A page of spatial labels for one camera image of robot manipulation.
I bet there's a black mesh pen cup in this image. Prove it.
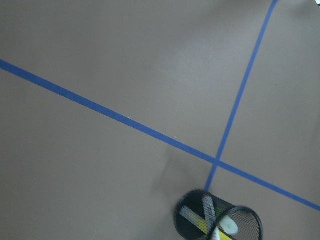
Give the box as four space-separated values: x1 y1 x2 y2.
174 189 264 240

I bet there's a yellow highlighter pen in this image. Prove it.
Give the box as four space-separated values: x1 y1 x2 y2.
178 206 239 240

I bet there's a green highlighter pen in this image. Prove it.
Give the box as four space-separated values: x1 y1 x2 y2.
202 194 239 240

